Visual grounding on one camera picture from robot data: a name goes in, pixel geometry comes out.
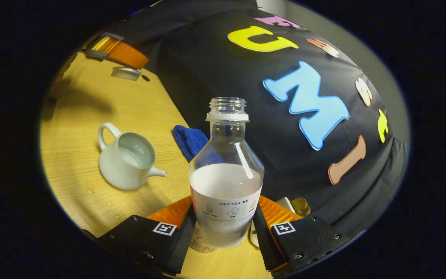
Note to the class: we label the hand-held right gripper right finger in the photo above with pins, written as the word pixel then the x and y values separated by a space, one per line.
pixel 263 237

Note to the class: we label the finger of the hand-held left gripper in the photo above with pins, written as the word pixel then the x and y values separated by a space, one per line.
pixel 126 54

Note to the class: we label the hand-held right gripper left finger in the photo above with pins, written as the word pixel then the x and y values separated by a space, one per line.
pixel 186 237

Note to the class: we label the round cork coaster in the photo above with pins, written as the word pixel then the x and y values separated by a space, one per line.
pixel 199 244

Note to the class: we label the white teacup lid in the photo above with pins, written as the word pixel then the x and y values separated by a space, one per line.
pixel 126 73

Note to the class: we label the clear plastic water bottle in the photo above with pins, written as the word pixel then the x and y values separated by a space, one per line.
pixel 227 193

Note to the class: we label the white ceramic teacup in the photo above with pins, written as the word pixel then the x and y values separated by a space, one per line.
pixel 120 172

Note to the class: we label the black backdrop cloth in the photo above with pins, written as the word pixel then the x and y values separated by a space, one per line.
pixel 207 77

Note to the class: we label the blue towel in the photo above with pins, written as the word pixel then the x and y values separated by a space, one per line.
pixel 190 141

